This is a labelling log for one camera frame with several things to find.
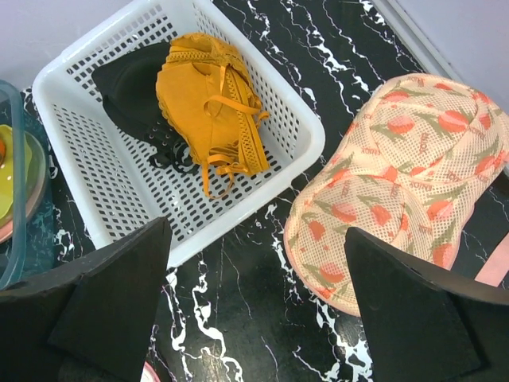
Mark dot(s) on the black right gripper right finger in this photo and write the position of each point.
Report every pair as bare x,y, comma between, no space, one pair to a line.
422,322

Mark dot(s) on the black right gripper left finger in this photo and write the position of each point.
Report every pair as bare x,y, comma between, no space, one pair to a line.
89,319

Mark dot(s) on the floral mesh laundry bag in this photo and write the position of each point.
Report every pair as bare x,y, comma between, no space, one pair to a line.
415,160

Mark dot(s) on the black bra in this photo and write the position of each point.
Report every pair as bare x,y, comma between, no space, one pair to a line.
128,89

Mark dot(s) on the mustard yellow bra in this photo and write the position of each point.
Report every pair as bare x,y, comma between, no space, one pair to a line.
205,93

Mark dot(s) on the pink plate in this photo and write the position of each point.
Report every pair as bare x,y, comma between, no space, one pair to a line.
37,175

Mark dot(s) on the lime green dotted plate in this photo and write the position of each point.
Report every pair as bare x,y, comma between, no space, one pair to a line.
7,183

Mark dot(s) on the orange mug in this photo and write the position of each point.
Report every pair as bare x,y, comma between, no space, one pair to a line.
3,151

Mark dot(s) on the teal transparent plastic bin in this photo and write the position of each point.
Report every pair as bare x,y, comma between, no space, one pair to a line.
16,261

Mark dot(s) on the white plastic perforated basket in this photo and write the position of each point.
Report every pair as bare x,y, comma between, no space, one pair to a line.
108,173

